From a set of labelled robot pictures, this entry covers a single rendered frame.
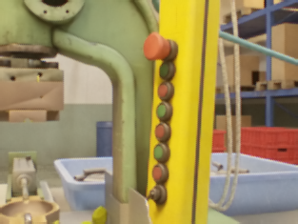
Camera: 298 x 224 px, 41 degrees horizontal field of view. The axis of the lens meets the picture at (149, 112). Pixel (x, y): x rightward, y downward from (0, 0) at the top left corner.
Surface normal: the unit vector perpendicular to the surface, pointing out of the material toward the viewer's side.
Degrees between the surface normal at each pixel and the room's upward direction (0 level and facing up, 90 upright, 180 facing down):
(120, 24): 90
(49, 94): 90
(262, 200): 100
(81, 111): 90
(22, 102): 90
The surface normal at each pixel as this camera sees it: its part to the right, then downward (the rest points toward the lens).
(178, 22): -0.75, -0.08
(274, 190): 0.30, 0.18
